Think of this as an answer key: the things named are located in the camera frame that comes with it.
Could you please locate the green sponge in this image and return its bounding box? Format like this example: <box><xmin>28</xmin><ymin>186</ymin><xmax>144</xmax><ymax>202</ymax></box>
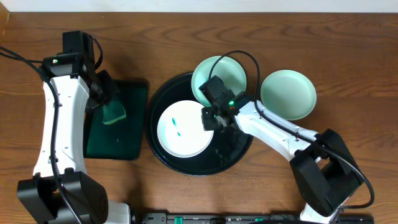
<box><xmin>102</xmin><ymin>100</ymin><xmax>126</xmax><ymax>125</ymax></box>

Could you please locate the light green plate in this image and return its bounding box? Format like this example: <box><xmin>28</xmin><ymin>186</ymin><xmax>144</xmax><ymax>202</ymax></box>
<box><xmin>191</xmin><ymin>56</ymin><xmax>247</xmax><ymax>107</ymax></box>
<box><xmin>261</xmin><ymin>70</ymin><xmax>317</xmax><ymax>121</ymax></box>

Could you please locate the white plate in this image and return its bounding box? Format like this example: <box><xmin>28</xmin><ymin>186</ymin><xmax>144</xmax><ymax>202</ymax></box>
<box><xmin>157</xmin><ymin>100</ymin><xmax>214</xmax><ymax>158</ymax></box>

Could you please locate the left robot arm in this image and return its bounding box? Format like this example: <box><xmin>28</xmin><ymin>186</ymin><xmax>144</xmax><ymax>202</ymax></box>
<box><xmin>17</xmin><ymin>30</ymin><xmax>134</xmax><ymax>223</ymax></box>

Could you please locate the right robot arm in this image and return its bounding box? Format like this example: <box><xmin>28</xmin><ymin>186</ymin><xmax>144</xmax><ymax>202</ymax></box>
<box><xmin>199</xmin><ymin>76</ymin><xmax>364</xmax><ymax>223</ymax></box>

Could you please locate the round black tray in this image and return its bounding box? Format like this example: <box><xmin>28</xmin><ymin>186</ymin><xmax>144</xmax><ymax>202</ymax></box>
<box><xmin>144</xmin><ymin>72</ymin><xmax>253</xmax><ymax>176</ymax></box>

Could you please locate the rectangular dark green tray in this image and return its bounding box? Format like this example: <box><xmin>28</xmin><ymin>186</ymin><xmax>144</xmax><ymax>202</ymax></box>
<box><xmin>83</xmin><ymin>80</ymin><xmax>148</xmax><ymax>161</ymax></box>

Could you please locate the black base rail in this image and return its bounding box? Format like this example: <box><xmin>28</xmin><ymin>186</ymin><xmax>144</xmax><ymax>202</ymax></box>
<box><xmin>141</xmin><ymin>212</ymin><xmax>376</xmax><ymax>224</ymax></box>

